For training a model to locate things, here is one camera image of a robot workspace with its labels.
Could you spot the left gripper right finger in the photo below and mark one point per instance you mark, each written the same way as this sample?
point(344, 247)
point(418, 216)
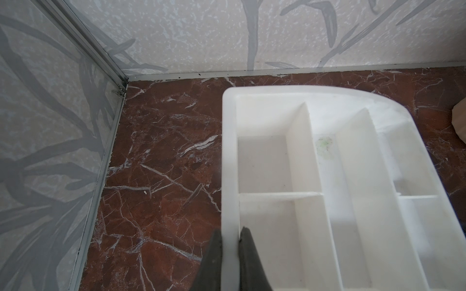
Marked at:
point(252, 275)

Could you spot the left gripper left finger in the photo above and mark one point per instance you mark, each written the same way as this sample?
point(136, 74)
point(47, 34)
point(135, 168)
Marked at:
point(208, 277)

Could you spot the white plastic drawer organizer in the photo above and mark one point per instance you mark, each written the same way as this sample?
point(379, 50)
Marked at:
point(338, 191)

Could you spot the potted white flower plant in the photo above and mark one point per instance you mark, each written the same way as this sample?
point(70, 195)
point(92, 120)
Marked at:
point(458, 119)

